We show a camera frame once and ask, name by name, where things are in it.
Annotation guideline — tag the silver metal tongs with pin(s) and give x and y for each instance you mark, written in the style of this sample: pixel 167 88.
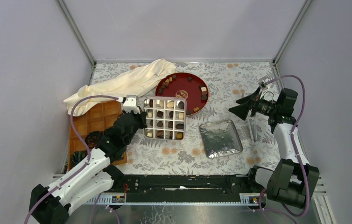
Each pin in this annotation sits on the silver metal tongs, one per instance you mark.
pixel 252 128

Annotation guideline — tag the cream cloth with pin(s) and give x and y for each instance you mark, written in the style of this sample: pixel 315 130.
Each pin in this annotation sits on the cream cloth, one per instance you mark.
pixel 138 81

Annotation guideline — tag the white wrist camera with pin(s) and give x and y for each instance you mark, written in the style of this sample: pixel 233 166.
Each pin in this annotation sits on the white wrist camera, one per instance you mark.
pixel 263 83
pixel 130 104

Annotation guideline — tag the wooden compartment tray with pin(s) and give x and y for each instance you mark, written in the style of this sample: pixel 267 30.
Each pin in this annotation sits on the wooden compartment tray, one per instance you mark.
pixel 98 118

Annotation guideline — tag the black paper cup liners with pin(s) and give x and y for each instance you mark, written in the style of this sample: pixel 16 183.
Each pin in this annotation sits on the black paper cup liners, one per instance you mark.
pixel 78 150

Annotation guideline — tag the pink tin with white dividers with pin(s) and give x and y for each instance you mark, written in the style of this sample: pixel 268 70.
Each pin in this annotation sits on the pink tin with white dividers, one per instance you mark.
pixel 165 118

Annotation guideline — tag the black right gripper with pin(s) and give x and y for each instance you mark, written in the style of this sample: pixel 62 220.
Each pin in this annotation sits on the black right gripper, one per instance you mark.
pixel 246 103

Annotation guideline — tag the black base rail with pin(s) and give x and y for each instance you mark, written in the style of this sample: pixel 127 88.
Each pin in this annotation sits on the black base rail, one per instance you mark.
pixel 185 188

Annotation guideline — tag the red round tray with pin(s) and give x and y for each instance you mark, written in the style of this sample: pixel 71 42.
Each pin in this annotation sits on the red round tray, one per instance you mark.
pixel 187 86

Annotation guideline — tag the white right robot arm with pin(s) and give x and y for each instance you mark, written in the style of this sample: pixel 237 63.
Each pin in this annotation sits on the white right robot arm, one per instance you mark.
pixel 293 180

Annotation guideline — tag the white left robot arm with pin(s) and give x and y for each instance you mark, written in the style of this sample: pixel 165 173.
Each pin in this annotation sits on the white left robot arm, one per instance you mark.
pixel 94 174

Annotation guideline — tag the floral table mat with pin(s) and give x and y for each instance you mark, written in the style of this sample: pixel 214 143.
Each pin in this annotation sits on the floral table mat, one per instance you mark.
pixel 227 82

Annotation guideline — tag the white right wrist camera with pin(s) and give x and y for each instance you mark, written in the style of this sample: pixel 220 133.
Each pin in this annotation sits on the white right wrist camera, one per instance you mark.
pixel 263 83

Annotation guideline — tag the silver tin lid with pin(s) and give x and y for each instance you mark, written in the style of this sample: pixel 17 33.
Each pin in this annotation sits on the silver tin lid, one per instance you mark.
pixel 220 139

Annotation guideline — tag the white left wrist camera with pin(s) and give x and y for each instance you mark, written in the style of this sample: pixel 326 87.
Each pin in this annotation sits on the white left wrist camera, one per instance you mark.
pixel 130 104

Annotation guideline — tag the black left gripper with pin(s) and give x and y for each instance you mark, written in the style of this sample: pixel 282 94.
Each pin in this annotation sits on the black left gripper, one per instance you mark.
pixel 142 116

